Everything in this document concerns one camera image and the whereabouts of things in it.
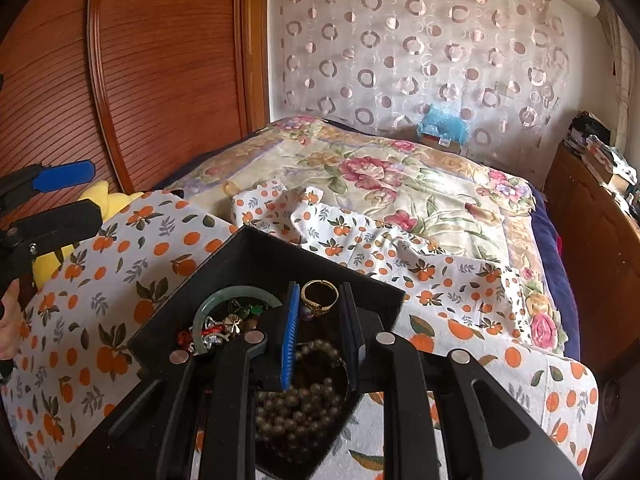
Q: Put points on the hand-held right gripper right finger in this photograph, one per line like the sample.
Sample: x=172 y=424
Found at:
x=350 y=340

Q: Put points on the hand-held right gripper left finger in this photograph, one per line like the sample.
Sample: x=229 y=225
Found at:
x=290 y=340

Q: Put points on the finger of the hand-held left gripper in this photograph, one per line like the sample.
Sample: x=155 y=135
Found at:
x=55 y=225
x=65 y=176

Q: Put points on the green gem jewelry piece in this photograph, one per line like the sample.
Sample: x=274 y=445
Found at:
x=257 y=308

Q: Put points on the gold flower charm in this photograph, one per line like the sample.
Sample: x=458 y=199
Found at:
x=234 y=321

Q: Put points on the green jade bangle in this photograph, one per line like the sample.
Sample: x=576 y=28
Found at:
x=235 y=290

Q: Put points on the black jewelry box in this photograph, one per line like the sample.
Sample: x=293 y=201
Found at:
x=240 y=260

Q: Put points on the person's left hand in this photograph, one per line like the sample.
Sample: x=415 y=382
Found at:
x=9 y=330

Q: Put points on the yellow plush toy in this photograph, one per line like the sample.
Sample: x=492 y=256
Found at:
x=112 y=202

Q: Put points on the orange print cloth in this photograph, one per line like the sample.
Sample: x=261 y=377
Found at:
x=100 y=270

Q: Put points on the wooden wardrobe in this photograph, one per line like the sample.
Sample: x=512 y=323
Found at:
x=150 y=60

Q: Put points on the floral blanket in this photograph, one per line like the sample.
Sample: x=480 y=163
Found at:
x=400 y=185

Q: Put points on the dark blue bedsheet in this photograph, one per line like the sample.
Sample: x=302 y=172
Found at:
x=555 y=270

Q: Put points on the small cardboard box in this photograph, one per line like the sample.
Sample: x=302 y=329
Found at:
x=442 y=142

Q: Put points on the blue fluffy toy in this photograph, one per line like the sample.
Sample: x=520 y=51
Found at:
x=445 y=122

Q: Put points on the wooden cabinet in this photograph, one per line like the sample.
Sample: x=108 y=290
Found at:
x=590 y=260

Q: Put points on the sheer circle pattern curtain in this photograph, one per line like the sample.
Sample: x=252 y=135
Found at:
x=400 y=50

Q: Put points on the stack of books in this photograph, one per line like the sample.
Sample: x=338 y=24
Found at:
x=605 y=155

